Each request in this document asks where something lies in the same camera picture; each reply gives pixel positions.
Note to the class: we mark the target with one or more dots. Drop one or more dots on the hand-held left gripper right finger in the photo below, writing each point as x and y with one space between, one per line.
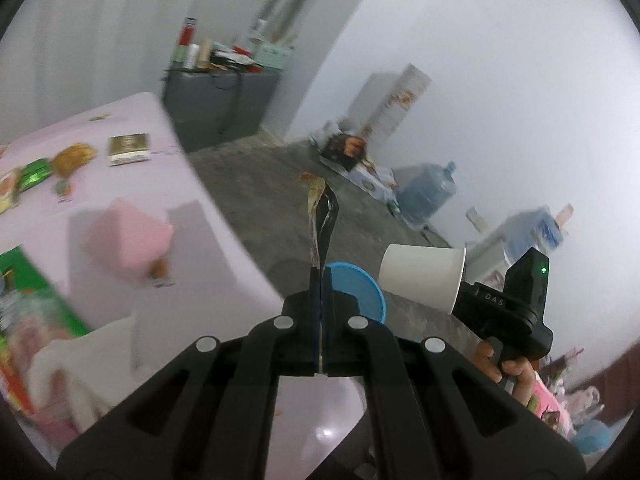
346 312

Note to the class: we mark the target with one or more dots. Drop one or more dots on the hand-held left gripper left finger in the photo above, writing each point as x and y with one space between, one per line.
296 321

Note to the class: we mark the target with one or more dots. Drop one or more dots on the blue plastic bin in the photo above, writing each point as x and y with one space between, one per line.
361 290

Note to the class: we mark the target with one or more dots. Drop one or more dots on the white paper cup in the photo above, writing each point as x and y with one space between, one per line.
420 272

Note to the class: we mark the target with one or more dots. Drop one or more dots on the dark foil wrapper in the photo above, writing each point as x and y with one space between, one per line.
324 220

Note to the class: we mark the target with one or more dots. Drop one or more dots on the person's right hand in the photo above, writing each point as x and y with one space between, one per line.
520 377

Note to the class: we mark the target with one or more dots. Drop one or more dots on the blue plastic bag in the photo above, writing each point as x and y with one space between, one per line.
545 227

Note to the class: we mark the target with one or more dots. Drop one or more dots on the flat white box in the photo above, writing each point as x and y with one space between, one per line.
372 180

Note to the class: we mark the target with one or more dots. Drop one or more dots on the blue water jug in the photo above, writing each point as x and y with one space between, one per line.
427 191

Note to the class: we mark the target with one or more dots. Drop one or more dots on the dark printed box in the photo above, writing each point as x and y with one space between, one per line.
345 151

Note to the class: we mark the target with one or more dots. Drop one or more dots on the pink box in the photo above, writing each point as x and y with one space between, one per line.
125 240

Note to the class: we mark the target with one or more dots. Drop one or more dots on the tall white cardboard box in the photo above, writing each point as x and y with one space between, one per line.
397 102

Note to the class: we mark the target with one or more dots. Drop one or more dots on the white paper tissue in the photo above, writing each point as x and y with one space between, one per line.
75 375

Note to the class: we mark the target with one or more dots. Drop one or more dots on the grey cabinet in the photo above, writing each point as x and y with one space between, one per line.
210 110

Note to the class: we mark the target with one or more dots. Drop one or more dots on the small white box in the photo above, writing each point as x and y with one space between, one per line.
129 149

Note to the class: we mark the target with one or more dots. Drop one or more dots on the pale green box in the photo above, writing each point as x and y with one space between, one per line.
273 56

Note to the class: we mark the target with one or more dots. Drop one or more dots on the green chip bag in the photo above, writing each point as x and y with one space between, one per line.
30 300

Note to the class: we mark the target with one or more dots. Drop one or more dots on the orange snack packet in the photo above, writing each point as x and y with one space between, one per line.
74 158

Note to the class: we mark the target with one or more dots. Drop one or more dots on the white tube bottle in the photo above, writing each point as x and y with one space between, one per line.
193 56

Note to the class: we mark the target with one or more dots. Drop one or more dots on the green candy wrapper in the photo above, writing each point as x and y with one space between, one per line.
35 175

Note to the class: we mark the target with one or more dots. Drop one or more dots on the red bottle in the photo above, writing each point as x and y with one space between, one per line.
187 32

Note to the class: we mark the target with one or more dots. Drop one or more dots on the yellow snack wrapper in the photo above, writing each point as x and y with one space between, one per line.
9 191

